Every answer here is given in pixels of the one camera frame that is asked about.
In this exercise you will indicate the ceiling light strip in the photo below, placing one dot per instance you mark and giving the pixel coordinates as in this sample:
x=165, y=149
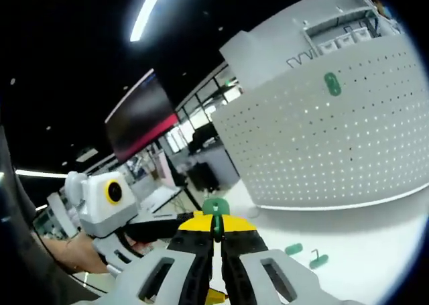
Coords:
x=147, y=13

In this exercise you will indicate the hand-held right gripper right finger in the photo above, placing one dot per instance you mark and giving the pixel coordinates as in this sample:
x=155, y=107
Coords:
x=268, y=275

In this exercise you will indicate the white square pillar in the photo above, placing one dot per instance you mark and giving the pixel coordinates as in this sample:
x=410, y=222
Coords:
x=261, y=50

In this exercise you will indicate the white shelf rack with bins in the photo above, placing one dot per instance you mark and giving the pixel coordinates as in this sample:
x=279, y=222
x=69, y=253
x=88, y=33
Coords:
x=348, y=30

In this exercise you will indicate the black cabinet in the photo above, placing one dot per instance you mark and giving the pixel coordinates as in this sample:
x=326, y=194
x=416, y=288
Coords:
x=204, y=177

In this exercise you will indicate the person's left hand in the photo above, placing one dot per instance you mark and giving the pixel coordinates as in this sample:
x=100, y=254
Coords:
x=80, y=254

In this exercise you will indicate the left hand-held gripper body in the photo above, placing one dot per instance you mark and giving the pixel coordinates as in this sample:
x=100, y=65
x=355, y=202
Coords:
x=100, y=211

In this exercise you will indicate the white perforated mounting plate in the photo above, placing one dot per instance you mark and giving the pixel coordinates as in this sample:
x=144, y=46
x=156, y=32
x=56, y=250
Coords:
x=318, y=151

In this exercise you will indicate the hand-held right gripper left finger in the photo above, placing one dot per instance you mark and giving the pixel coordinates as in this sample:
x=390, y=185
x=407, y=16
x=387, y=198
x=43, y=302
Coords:
x=167, y=275

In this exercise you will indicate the large dark wall screen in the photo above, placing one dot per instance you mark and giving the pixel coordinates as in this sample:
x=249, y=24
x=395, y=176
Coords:
x=140, y=117

